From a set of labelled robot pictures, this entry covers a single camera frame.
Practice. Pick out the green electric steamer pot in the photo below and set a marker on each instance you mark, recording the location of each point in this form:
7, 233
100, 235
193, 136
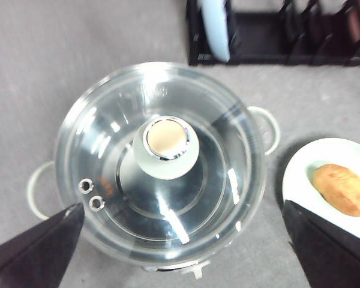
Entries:
45, 201

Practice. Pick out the brown potato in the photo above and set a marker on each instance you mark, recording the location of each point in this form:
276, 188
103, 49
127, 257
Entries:
339, 186

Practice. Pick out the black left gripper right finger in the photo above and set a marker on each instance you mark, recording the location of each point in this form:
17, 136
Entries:
330, 254

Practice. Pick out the green plate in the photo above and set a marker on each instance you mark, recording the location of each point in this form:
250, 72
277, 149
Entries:
298, 185

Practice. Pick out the glass steamer lid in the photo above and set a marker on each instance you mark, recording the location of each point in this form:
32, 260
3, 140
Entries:
166, 159

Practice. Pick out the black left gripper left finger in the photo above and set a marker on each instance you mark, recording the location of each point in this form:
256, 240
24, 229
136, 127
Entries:
39, 256

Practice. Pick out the blue plate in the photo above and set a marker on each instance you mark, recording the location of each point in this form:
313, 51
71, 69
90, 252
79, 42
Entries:
215, 15

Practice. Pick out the black plate rack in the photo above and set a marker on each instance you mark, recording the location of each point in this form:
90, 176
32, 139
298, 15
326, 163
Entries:
293, 36

